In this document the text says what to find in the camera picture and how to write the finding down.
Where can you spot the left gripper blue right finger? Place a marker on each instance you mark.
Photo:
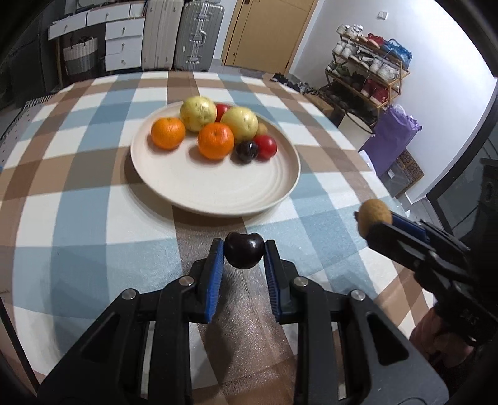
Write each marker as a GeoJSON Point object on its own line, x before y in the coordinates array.
{"type": "Point", "coordinates": [277, 281]}

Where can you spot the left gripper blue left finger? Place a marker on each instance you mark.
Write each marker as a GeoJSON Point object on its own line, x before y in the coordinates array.
{"type": "Point", "coordinates": [210, 281]}

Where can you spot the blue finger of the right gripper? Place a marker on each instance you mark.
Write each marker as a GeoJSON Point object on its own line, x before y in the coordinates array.
{"type": "Point", "coordinates": [398, 245]}
{"type": "Point", "coordinates": [409, 227]}

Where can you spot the brown longan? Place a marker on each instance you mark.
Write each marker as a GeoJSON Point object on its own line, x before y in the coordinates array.
{"type": "Point", "coordinates": [262, 129]}
{"type": "Point", "coordinates": [370, 213]}

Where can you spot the dark cherry plum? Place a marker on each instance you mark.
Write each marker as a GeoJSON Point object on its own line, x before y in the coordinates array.
{"type": "Point", "coordinates": [243, 251]}

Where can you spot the orange tangerine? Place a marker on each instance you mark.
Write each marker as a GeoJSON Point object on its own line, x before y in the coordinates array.
{"type": "Point", "coordinates": [215, 141]}
{"type": "Point", "coordinates": [167, 133]}

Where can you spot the red tomato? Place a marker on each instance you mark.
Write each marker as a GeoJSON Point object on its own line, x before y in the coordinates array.
{"type": "Point", "coordinates": [267, 147]}
{"type": "Point", "coordinates": [221, 109]}

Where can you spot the brown longan front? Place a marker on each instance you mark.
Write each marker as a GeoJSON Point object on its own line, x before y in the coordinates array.
{"type": "Point", "coordinates": [262, 129]}

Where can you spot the yellow-green guava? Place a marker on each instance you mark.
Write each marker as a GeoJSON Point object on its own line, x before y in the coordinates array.
{"type": "Point", "coordinates": [242, 122]}
{"type": "Point", "coordinates": [197, 112]}

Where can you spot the red tomato front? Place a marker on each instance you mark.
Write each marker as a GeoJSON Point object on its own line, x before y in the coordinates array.
{"type": "Point", "coordinates": [221, 109]}

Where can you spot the person's right hand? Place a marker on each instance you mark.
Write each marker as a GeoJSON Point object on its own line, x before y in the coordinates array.
{"type": "Point", "coordinates": [437, 346]}

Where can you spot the brown doormat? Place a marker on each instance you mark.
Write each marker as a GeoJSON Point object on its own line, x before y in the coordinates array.
{"type": "Point", "coordinates": [402, 174]}

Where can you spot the cream round plate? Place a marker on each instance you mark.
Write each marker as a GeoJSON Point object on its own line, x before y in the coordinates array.
{"type": "Point", "coordinates": [224, 188]}

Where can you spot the purple bag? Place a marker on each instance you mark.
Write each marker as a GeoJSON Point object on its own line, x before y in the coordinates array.
{"type": "Point", "coordinates": [393, 132]}

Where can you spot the plaid checkered tablecloth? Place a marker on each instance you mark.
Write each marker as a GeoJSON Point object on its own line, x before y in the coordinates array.
{"type": "Point", "coordinates": [78, 226]}

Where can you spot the wooden shoe rack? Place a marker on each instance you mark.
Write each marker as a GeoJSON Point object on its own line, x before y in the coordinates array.
{"type": "Point", "coordinates": [365, 74]}

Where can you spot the wooden door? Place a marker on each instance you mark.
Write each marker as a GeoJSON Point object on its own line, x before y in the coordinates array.
{"type": "Point", "coordinates": [265, 35]}

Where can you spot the silver aluminium suitcase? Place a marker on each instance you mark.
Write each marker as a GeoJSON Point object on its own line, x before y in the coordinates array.
{"type": "Point", "coordinates": [197, 35]}

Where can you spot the woven laundry basket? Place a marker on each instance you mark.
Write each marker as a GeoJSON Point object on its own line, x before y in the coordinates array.
{"type": "Point", "coordinates": [81, 57]}

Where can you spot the beige suitcase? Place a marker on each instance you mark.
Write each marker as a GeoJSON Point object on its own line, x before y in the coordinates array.
{"type": "Point", "coordinates": [161, 25]}

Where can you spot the white drawer desk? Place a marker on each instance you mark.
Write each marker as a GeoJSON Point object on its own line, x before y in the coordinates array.
{"type": "Point", "coordinates": [118, 27]}

